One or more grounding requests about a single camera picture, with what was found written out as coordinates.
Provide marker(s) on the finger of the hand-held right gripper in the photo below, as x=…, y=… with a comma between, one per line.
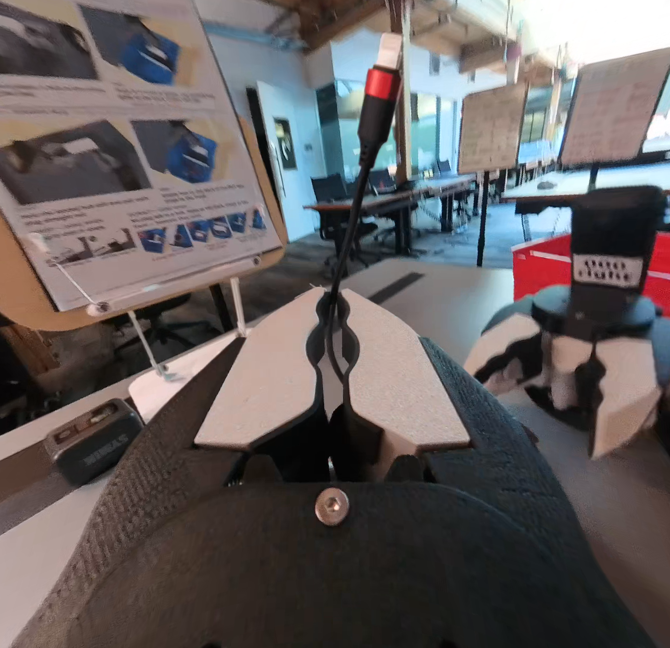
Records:
x=625, y=396
x=568, y=370

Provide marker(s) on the wooden top desk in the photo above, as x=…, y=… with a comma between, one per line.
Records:
x=602, y=179
x=398, y=192

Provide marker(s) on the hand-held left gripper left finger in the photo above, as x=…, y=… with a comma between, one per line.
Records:
x=261, y=386

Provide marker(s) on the whiteboard with green writing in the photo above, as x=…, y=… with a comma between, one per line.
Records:
x=492, y=129

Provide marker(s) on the red plastic bin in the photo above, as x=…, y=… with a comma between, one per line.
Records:
x=544, y=265

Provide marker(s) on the instruction sign on stand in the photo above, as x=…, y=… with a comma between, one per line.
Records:
x=104, y=135

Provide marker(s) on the person's right hand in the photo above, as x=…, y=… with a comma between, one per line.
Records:
x=502, y=334

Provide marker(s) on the phone icon door window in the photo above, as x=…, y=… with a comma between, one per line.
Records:
x=285, y=144

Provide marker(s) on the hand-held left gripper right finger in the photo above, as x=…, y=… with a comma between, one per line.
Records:
x=408, y=391

